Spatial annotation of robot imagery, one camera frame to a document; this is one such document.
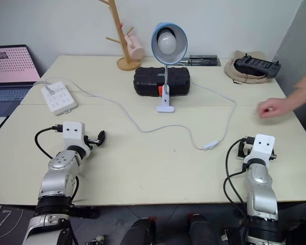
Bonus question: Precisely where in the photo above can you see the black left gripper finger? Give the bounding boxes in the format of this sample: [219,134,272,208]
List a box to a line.
[96,130,106,148]

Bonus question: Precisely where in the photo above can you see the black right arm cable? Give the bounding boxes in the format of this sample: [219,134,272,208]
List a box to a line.
[223,137,256,228]

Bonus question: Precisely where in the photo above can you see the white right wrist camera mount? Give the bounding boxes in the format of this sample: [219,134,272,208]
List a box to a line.
[244,133,276,164]

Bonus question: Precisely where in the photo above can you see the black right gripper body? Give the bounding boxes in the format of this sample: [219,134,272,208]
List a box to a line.
[236,139,279,161]

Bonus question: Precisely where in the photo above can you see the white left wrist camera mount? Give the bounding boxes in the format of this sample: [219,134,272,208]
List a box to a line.
[62,121,86,152]

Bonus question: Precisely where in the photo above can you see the white power strip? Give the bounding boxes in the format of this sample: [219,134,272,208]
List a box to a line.
[40,81,79,116]

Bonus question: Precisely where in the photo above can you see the laptop with pink screen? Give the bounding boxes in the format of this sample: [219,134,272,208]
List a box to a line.
[0,44,42,117]

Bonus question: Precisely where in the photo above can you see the thin black cable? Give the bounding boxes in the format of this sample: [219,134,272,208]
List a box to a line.
[0,115,10,133]

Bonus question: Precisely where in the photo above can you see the blue desk lamp white clamp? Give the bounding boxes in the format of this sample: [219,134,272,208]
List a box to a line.
[150,22,189,114]

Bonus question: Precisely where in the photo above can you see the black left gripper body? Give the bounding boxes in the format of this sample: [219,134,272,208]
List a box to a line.
[83,134,100,151]

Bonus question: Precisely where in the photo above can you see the pink mug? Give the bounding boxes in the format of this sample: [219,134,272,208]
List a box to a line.
[123,34,145,60]

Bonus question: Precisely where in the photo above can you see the black plastic case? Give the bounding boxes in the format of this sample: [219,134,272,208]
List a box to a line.
[133,66,192,97]

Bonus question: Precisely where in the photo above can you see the dark rounded shape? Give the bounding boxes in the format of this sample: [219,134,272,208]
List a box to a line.
[188,213,226,245]
[119,216,157,245]

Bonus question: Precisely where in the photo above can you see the white light bulb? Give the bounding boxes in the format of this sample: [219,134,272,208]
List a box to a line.
[156,29,178,55]

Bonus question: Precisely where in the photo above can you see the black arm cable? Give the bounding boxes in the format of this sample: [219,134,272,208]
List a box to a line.
[223,137,256,228]
[34,124,65,160]

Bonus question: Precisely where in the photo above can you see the wooden mug tree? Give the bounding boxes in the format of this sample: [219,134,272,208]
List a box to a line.
[97,0,144,71]

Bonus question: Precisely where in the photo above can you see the white lamp cord with switch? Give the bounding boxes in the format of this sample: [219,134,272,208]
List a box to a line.
[42,78,238,152]

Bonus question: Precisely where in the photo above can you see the person's bare hand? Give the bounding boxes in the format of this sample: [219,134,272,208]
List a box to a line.
[258,97,294,119]

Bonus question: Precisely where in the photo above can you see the black remote controller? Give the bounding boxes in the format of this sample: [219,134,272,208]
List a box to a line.
[234,54,282,79]

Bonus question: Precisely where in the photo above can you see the beige hat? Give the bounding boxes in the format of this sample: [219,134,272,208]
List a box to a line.
[224,50,272,85]

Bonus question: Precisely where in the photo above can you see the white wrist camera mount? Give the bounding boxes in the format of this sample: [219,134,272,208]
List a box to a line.
[244,133,276,164]
[62,121,86,152]

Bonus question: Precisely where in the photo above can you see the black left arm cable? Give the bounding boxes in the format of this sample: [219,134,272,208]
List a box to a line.
[34,124,65,160]

